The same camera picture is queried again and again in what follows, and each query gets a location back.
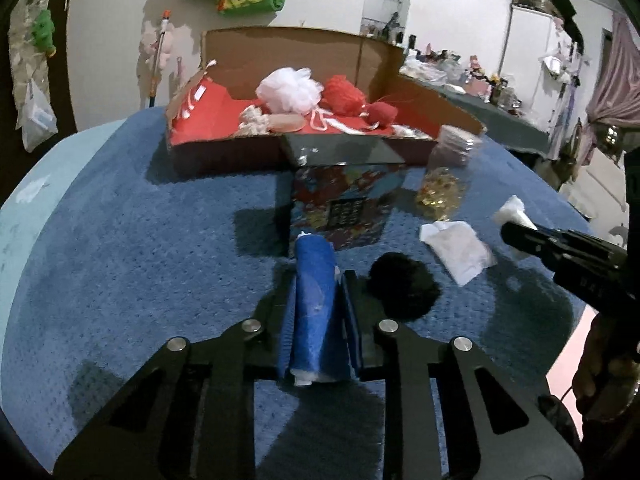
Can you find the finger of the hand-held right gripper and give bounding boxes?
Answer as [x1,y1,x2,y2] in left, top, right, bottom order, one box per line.
[500,221,568,273]

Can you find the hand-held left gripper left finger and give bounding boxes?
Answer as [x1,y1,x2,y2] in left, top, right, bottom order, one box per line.
[52,267,301,480]

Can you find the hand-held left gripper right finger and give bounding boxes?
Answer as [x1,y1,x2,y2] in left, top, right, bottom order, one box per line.
[340,269,586,480]

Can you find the white cloth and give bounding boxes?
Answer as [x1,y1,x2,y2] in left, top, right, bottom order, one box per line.
[492,195,538,261]

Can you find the blue cloth roll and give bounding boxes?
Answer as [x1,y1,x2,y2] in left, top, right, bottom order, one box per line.
[290,231,351,387]

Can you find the black fluffy pompom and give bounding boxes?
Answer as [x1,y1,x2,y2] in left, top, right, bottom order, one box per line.
[366,252,442,322]

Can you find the white fluffy plush toy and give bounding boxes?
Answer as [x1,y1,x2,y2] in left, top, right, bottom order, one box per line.
[392,124,435,140]

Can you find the red knit flower headband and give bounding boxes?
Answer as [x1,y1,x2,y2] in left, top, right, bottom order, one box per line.
[367,94,416,128]

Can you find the pink powder puff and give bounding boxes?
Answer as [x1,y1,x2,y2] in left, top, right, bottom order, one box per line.
[269,112,306,133]

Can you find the cream scrunchie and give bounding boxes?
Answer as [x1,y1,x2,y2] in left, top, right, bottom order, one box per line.
[234,105,273,137]

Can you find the cardboard box with red lining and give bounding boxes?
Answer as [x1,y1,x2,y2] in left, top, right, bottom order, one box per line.
[165,27,488,177]

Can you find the person's right hand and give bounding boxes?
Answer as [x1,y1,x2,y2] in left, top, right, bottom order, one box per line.
[571,310,640,423]

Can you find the flat white packet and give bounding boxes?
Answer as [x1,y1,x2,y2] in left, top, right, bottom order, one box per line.
[419,220,497,287]

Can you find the glass jar with metal lid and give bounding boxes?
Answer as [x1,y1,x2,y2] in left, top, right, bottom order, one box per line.
[414,125,484,221]

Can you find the black patterned gift box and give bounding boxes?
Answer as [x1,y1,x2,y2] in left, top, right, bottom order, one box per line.
[279,132,407,257]

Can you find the dresser with dark cloth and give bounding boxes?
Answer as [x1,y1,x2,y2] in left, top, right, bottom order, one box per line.
[400,67,551,156]

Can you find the pink curtain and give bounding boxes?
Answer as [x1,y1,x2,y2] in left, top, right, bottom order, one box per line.
[582,12,640,166]

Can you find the group of cosmetic bottles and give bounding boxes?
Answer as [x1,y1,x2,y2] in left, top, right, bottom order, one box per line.
[400,35,531,111]

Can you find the red bath pouf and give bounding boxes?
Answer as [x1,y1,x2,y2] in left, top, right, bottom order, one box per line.
[322,75,368,116]

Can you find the white bath pouf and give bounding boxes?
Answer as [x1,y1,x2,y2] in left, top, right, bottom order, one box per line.
[255,66,323,115]

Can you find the light teal bedsheet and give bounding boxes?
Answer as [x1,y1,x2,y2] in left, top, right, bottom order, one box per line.
[0,120,126,311]

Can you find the pink plush toy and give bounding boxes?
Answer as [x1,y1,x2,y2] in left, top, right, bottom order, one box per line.
[141,25,183,73]

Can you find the clear plastic bag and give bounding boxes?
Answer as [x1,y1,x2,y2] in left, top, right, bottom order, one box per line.
[16,77,58,153]

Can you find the dark wooden door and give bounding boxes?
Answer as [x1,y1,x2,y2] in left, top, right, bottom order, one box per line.
[0,0,81,171]

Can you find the hanging fabric organiser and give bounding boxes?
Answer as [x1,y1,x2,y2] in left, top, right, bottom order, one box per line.
[7,0,53,126]

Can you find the green plush frog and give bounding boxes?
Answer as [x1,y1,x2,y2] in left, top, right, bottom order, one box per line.
[31,9,57,55]

